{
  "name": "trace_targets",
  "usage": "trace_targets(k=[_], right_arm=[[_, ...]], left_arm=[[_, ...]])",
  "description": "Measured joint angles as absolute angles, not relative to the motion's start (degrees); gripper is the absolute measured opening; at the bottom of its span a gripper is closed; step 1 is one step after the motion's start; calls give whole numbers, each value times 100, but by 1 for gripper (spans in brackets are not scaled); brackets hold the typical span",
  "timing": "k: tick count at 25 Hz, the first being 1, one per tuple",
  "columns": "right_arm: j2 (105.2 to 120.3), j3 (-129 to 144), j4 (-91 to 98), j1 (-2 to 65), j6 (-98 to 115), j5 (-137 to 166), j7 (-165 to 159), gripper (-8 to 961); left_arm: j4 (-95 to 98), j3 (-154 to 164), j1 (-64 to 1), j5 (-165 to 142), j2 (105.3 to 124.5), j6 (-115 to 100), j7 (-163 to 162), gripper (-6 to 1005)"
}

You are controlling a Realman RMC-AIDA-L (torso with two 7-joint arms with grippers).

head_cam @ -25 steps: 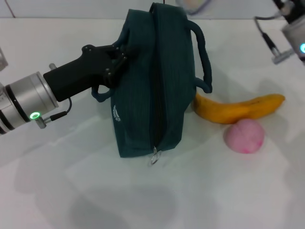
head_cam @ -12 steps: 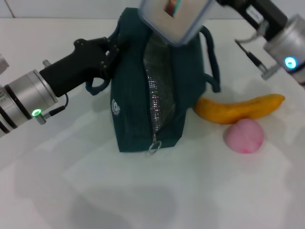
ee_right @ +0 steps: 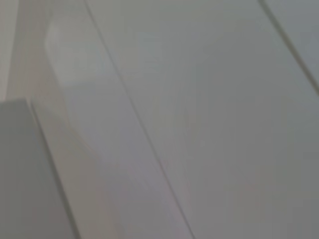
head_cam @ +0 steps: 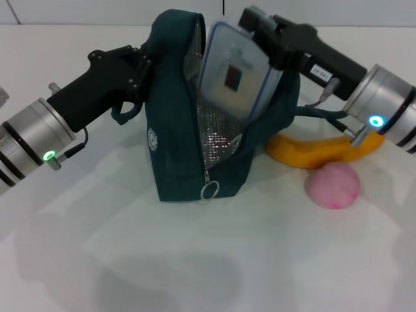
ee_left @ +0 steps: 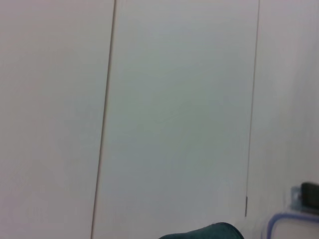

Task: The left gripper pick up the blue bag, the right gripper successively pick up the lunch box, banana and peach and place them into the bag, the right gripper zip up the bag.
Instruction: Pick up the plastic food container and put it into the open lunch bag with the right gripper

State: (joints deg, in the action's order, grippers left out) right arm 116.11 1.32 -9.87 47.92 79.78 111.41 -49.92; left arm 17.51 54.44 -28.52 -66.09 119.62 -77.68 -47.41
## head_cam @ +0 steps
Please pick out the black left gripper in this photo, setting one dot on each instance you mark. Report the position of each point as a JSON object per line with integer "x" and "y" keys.
{"x": 100, "y": 81}

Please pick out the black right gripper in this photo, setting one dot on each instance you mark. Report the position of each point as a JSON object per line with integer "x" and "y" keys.
{"x": 312, "y": 55}

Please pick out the clear blue-rimmed food container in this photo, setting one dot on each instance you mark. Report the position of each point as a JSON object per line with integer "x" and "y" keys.
{"x": 234, "y": 71}

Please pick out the dark blue fabric lunch bag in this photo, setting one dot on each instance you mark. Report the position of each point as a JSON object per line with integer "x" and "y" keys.
{"x": 169, "y": 130}

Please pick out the yellow banana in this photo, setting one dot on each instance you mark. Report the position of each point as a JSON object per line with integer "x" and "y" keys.
{"x": 302, "y": 152}

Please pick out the pink peach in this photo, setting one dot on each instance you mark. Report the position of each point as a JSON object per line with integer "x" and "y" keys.
{"x": 333, "y": 187}

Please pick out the white silver robot right arm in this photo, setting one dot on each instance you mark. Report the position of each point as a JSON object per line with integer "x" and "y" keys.
{"x": 386, "y": 97}

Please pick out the white tablecloth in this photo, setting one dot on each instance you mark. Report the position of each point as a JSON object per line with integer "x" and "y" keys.
{"x": 162, "y": 243}

